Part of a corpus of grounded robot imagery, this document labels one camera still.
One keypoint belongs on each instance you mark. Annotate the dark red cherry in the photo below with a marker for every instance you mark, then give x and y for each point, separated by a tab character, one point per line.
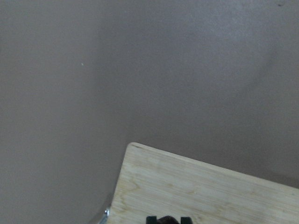
167	220

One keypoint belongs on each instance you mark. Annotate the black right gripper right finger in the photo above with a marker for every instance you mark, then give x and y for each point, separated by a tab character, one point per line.
186	220

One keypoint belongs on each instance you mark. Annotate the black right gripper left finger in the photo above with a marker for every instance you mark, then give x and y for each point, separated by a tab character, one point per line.
151	220

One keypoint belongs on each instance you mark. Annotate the wooden cutting board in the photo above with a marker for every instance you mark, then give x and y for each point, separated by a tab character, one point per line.
154	182

